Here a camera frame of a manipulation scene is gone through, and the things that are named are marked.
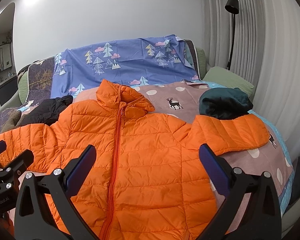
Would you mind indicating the dark patterned quilt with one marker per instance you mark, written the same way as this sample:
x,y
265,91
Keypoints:
x,y
33,86

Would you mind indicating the green headboard cushion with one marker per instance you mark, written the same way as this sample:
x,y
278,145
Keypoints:
x,y
201,62

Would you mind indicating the black jacket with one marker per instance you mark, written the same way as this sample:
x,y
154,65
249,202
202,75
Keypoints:
x,y
47,112

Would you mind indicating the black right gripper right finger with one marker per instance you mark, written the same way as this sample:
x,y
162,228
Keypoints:
x,y
262,216

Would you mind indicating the orange puffer jacket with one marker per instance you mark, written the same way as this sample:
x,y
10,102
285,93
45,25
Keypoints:
x,y
140,159

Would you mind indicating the blue tree print sheet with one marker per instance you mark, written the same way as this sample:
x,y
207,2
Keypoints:
x,y
133,62

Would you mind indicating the olive fleece garment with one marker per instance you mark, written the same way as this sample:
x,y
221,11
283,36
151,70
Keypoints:
x,y
14,121

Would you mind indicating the white curtain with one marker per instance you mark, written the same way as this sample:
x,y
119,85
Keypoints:
x,y
266,53

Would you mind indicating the arched wall mirror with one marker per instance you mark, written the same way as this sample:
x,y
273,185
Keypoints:
x,y
8,73

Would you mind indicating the green pillow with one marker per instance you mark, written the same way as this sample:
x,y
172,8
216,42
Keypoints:
x,y
228,79

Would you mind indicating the dark green folded garment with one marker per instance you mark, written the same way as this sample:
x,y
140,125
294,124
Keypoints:
x,y
224,103

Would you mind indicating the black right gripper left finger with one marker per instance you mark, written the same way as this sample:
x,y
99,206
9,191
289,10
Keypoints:
x,y
33,218

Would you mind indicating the black floor lamp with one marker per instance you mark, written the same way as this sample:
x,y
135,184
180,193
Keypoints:
x,y
232,6

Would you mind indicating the mauve polka dot bedspread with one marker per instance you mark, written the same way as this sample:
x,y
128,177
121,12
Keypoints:
x,y
252,164

